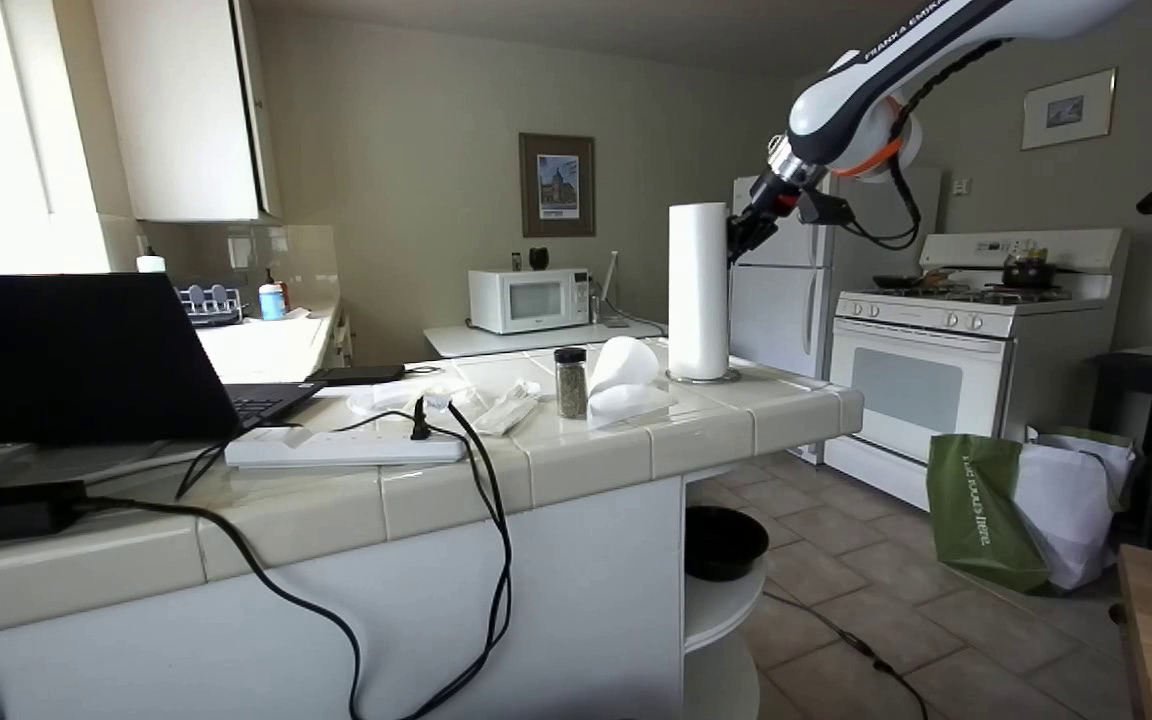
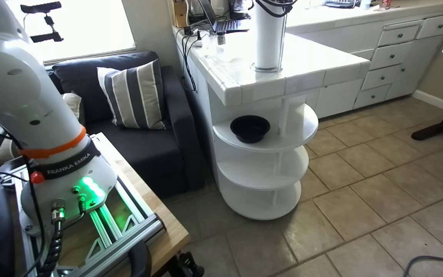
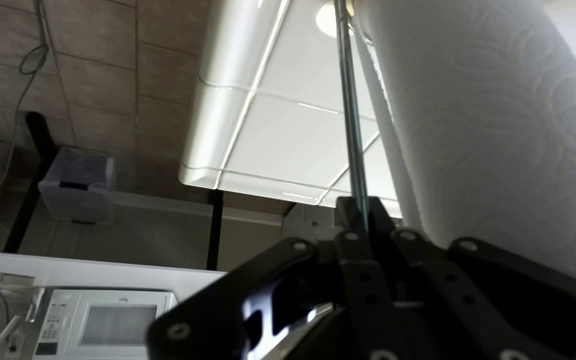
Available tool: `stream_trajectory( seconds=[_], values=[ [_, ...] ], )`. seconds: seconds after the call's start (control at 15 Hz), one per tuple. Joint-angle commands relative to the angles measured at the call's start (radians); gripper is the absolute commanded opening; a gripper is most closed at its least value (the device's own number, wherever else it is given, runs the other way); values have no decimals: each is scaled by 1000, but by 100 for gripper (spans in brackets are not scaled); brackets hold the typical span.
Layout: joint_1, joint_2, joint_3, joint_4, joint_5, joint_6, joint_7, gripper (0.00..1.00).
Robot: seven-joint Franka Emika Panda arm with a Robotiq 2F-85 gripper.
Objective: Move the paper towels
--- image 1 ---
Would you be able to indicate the dark framed picture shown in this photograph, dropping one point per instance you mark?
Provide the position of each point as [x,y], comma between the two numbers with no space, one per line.
[556,185]

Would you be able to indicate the black laptop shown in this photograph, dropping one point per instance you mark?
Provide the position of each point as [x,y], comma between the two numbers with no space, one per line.
[66,360]

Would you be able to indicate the white bottle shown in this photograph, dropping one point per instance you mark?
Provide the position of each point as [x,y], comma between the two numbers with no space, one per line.
[150,263]

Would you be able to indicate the white stove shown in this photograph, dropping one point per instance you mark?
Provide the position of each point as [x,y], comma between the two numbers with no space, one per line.
[936,380]

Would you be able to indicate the green and white shopping bag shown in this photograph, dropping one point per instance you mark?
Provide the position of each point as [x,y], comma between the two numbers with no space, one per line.
[996,510]

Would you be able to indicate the black bowl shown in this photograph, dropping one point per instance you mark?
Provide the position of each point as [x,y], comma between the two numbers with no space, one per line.
[724,545]

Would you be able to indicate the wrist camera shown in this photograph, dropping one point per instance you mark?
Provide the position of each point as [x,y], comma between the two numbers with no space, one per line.
[824,208]

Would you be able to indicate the black power brick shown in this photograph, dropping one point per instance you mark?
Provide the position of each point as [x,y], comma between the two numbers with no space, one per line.
[6,512]

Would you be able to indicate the black pot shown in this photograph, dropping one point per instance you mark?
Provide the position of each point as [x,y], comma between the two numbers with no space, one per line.
[1026,272]

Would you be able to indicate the white wall cabinet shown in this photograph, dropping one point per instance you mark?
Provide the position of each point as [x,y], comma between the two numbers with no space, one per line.
[181,110]

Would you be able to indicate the glass spice jar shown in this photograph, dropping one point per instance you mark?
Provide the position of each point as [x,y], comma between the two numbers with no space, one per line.
[571,390]

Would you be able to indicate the dish rack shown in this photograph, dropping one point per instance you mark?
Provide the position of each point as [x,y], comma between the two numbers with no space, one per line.
[211,305]

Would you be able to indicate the white microwave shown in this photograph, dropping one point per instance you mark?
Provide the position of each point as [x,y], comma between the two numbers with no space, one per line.
[526,300]

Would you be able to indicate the white refrigerator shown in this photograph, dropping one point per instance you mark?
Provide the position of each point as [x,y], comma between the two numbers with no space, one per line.
[786,310]

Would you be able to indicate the white power strip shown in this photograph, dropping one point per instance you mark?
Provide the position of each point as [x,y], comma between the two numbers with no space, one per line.
[336,448]

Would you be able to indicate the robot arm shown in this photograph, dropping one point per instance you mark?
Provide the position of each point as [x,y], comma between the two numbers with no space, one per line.
[856,95]

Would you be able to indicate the metal paper towel holder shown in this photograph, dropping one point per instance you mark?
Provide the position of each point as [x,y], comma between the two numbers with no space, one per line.
[726,377]

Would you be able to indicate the white framed picture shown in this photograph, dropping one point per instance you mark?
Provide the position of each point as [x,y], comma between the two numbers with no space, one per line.
[1068,110]

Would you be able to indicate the wall switch plate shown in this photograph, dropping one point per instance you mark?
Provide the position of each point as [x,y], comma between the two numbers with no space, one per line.
[962,186]

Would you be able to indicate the black mug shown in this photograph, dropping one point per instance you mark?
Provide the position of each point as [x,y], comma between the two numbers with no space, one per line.
[538,259]

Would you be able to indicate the white side table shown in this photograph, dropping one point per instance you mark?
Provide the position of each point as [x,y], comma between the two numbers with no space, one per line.
[536,340]

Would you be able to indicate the white plastic wrapper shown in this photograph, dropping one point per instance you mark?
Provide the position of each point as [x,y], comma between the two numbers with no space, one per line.
[508,408]

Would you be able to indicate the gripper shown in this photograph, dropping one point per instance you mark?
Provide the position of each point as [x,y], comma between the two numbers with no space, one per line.
[768,200]

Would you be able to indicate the blue soap bottle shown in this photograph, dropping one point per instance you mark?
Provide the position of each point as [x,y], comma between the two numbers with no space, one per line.
[271,303]

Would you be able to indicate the clear plastic bag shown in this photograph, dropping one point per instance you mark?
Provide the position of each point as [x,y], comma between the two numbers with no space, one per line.
[386,397]

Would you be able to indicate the black frying pan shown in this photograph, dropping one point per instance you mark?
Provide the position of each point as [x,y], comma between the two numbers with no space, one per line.
[898,281]

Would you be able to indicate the white paper towel roll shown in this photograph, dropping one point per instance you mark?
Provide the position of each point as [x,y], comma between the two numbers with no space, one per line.
[698,290]

